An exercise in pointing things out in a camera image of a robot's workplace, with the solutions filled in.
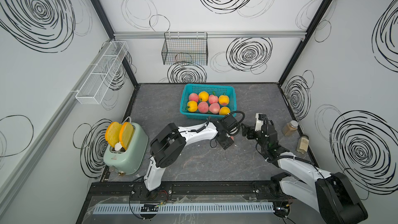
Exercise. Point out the white mesh wall shelf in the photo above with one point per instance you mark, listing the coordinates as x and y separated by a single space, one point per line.
103 73

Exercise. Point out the yellow red peach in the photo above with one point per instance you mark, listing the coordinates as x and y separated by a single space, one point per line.
224 100

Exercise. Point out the teal plastic basket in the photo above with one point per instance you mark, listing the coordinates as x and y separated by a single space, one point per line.
217 90

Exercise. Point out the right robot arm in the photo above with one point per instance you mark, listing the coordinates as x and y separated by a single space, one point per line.
330 194

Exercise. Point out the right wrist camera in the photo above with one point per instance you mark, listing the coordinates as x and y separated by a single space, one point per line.
259 121

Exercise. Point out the white slotted cable duct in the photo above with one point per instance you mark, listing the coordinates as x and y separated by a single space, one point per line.
184 208

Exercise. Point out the pink peach bottom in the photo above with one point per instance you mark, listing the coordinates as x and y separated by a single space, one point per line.
214 108

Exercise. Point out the beige spice jar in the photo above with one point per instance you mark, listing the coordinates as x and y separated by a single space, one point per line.
302 144

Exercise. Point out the yellow toast slice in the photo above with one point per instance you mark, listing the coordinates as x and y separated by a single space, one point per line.
112 133
126 134

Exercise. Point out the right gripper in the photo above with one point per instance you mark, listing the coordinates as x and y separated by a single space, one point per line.
245 130

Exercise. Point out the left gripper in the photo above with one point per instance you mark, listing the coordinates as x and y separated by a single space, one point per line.
227 143

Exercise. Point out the black wire wall basket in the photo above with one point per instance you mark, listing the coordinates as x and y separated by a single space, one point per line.
187 47

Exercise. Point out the mint green toaster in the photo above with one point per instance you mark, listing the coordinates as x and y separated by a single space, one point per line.
128 159

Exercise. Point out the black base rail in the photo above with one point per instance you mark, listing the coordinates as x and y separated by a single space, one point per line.
172 190

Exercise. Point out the left yellow toast slice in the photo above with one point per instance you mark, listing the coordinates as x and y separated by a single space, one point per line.
112 133

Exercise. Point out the right yellow toast slice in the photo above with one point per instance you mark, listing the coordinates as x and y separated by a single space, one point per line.
126 134

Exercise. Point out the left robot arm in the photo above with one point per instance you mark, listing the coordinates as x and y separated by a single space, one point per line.
167 146

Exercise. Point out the brown spice jar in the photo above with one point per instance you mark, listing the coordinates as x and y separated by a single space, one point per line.
290 128

